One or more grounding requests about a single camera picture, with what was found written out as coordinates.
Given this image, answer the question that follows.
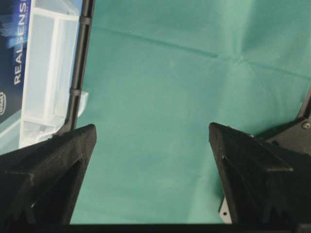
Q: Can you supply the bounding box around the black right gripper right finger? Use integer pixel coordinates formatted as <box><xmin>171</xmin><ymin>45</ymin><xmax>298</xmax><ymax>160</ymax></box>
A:
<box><xmin>208</xmin><ymin>122</ymin><xmax>311</xmax><ymax>229</ymax></box>

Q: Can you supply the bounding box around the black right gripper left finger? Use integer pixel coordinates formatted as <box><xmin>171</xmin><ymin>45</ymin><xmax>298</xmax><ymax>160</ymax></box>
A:
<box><xmin>0</xmin><ymin>124</ymin><xmax>97</xmax><ymax>228</ymax></box>

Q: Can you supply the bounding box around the clear plastic storage case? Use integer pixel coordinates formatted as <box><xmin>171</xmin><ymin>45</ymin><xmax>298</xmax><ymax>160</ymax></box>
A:
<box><xmin>0</xmin><ymin>0</ymin><xmax>88</xmax><ymax>154</ymax></box>

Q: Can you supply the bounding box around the green table cloth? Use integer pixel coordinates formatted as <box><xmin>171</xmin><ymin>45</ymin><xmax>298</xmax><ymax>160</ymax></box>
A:
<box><xmin>71</xmin><ymin>0</ymin><xmax>311</xmax><ymax>224</ymax></box>

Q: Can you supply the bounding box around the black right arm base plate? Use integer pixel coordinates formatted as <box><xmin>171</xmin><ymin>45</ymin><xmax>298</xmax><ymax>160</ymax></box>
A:
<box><xmin>217</xmin><ymin>87</ymin><xmax>311</xmax><ymax>224</ymax></box>

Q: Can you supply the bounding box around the black camera box right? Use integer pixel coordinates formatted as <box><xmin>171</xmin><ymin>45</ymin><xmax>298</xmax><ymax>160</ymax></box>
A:
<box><xmin>0</xmin><ymin>0</ymin><xmax>32</xmax><ymax>123</ymax></box>

